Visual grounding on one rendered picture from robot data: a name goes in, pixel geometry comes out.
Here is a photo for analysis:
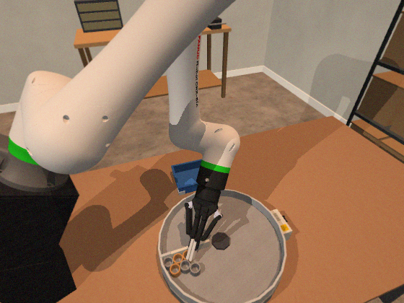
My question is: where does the grey metal bushing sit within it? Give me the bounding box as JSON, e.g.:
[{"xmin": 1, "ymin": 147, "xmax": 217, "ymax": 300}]
[
  {"xmin": 190, "ymin": 263, "xmax": 201, "ymax": 277},
  {"xmin": 163, "ymin": 257, "xmax": 174, "ymax": 271},
  {"xmin": 180, "ymin": 260, "xmax": 190, "ymax": 274}
]

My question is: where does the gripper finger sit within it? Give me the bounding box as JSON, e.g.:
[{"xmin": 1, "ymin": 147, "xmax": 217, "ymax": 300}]
[
  {"xmin": 189, "ymin": 207, "xmax": 223, "ymax": 261},
  {"xmin": 184, "ymin": 201, "xmax": 201, "ymax": 260}
]

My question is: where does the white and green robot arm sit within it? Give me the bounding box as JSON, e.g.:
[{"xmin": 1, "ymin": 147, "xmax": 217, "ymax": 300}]
[{"xmin": 0, "ymin": 0, "xmax": 240, "ymax": 192}]

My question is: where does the blue crate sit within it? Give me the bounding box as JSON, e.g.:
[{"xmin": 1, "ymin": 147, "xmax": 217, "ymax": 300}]
[{"xmin": 172, "ymin": 159, "xmax": 202, "ymax": 196}]

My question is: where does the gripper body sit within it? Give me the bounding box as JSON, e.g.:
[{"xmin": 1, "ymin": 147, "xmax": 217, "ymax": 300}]
[{"xmin": 192, "ymin": 185, "xmax": 221, "ymax": 217}]

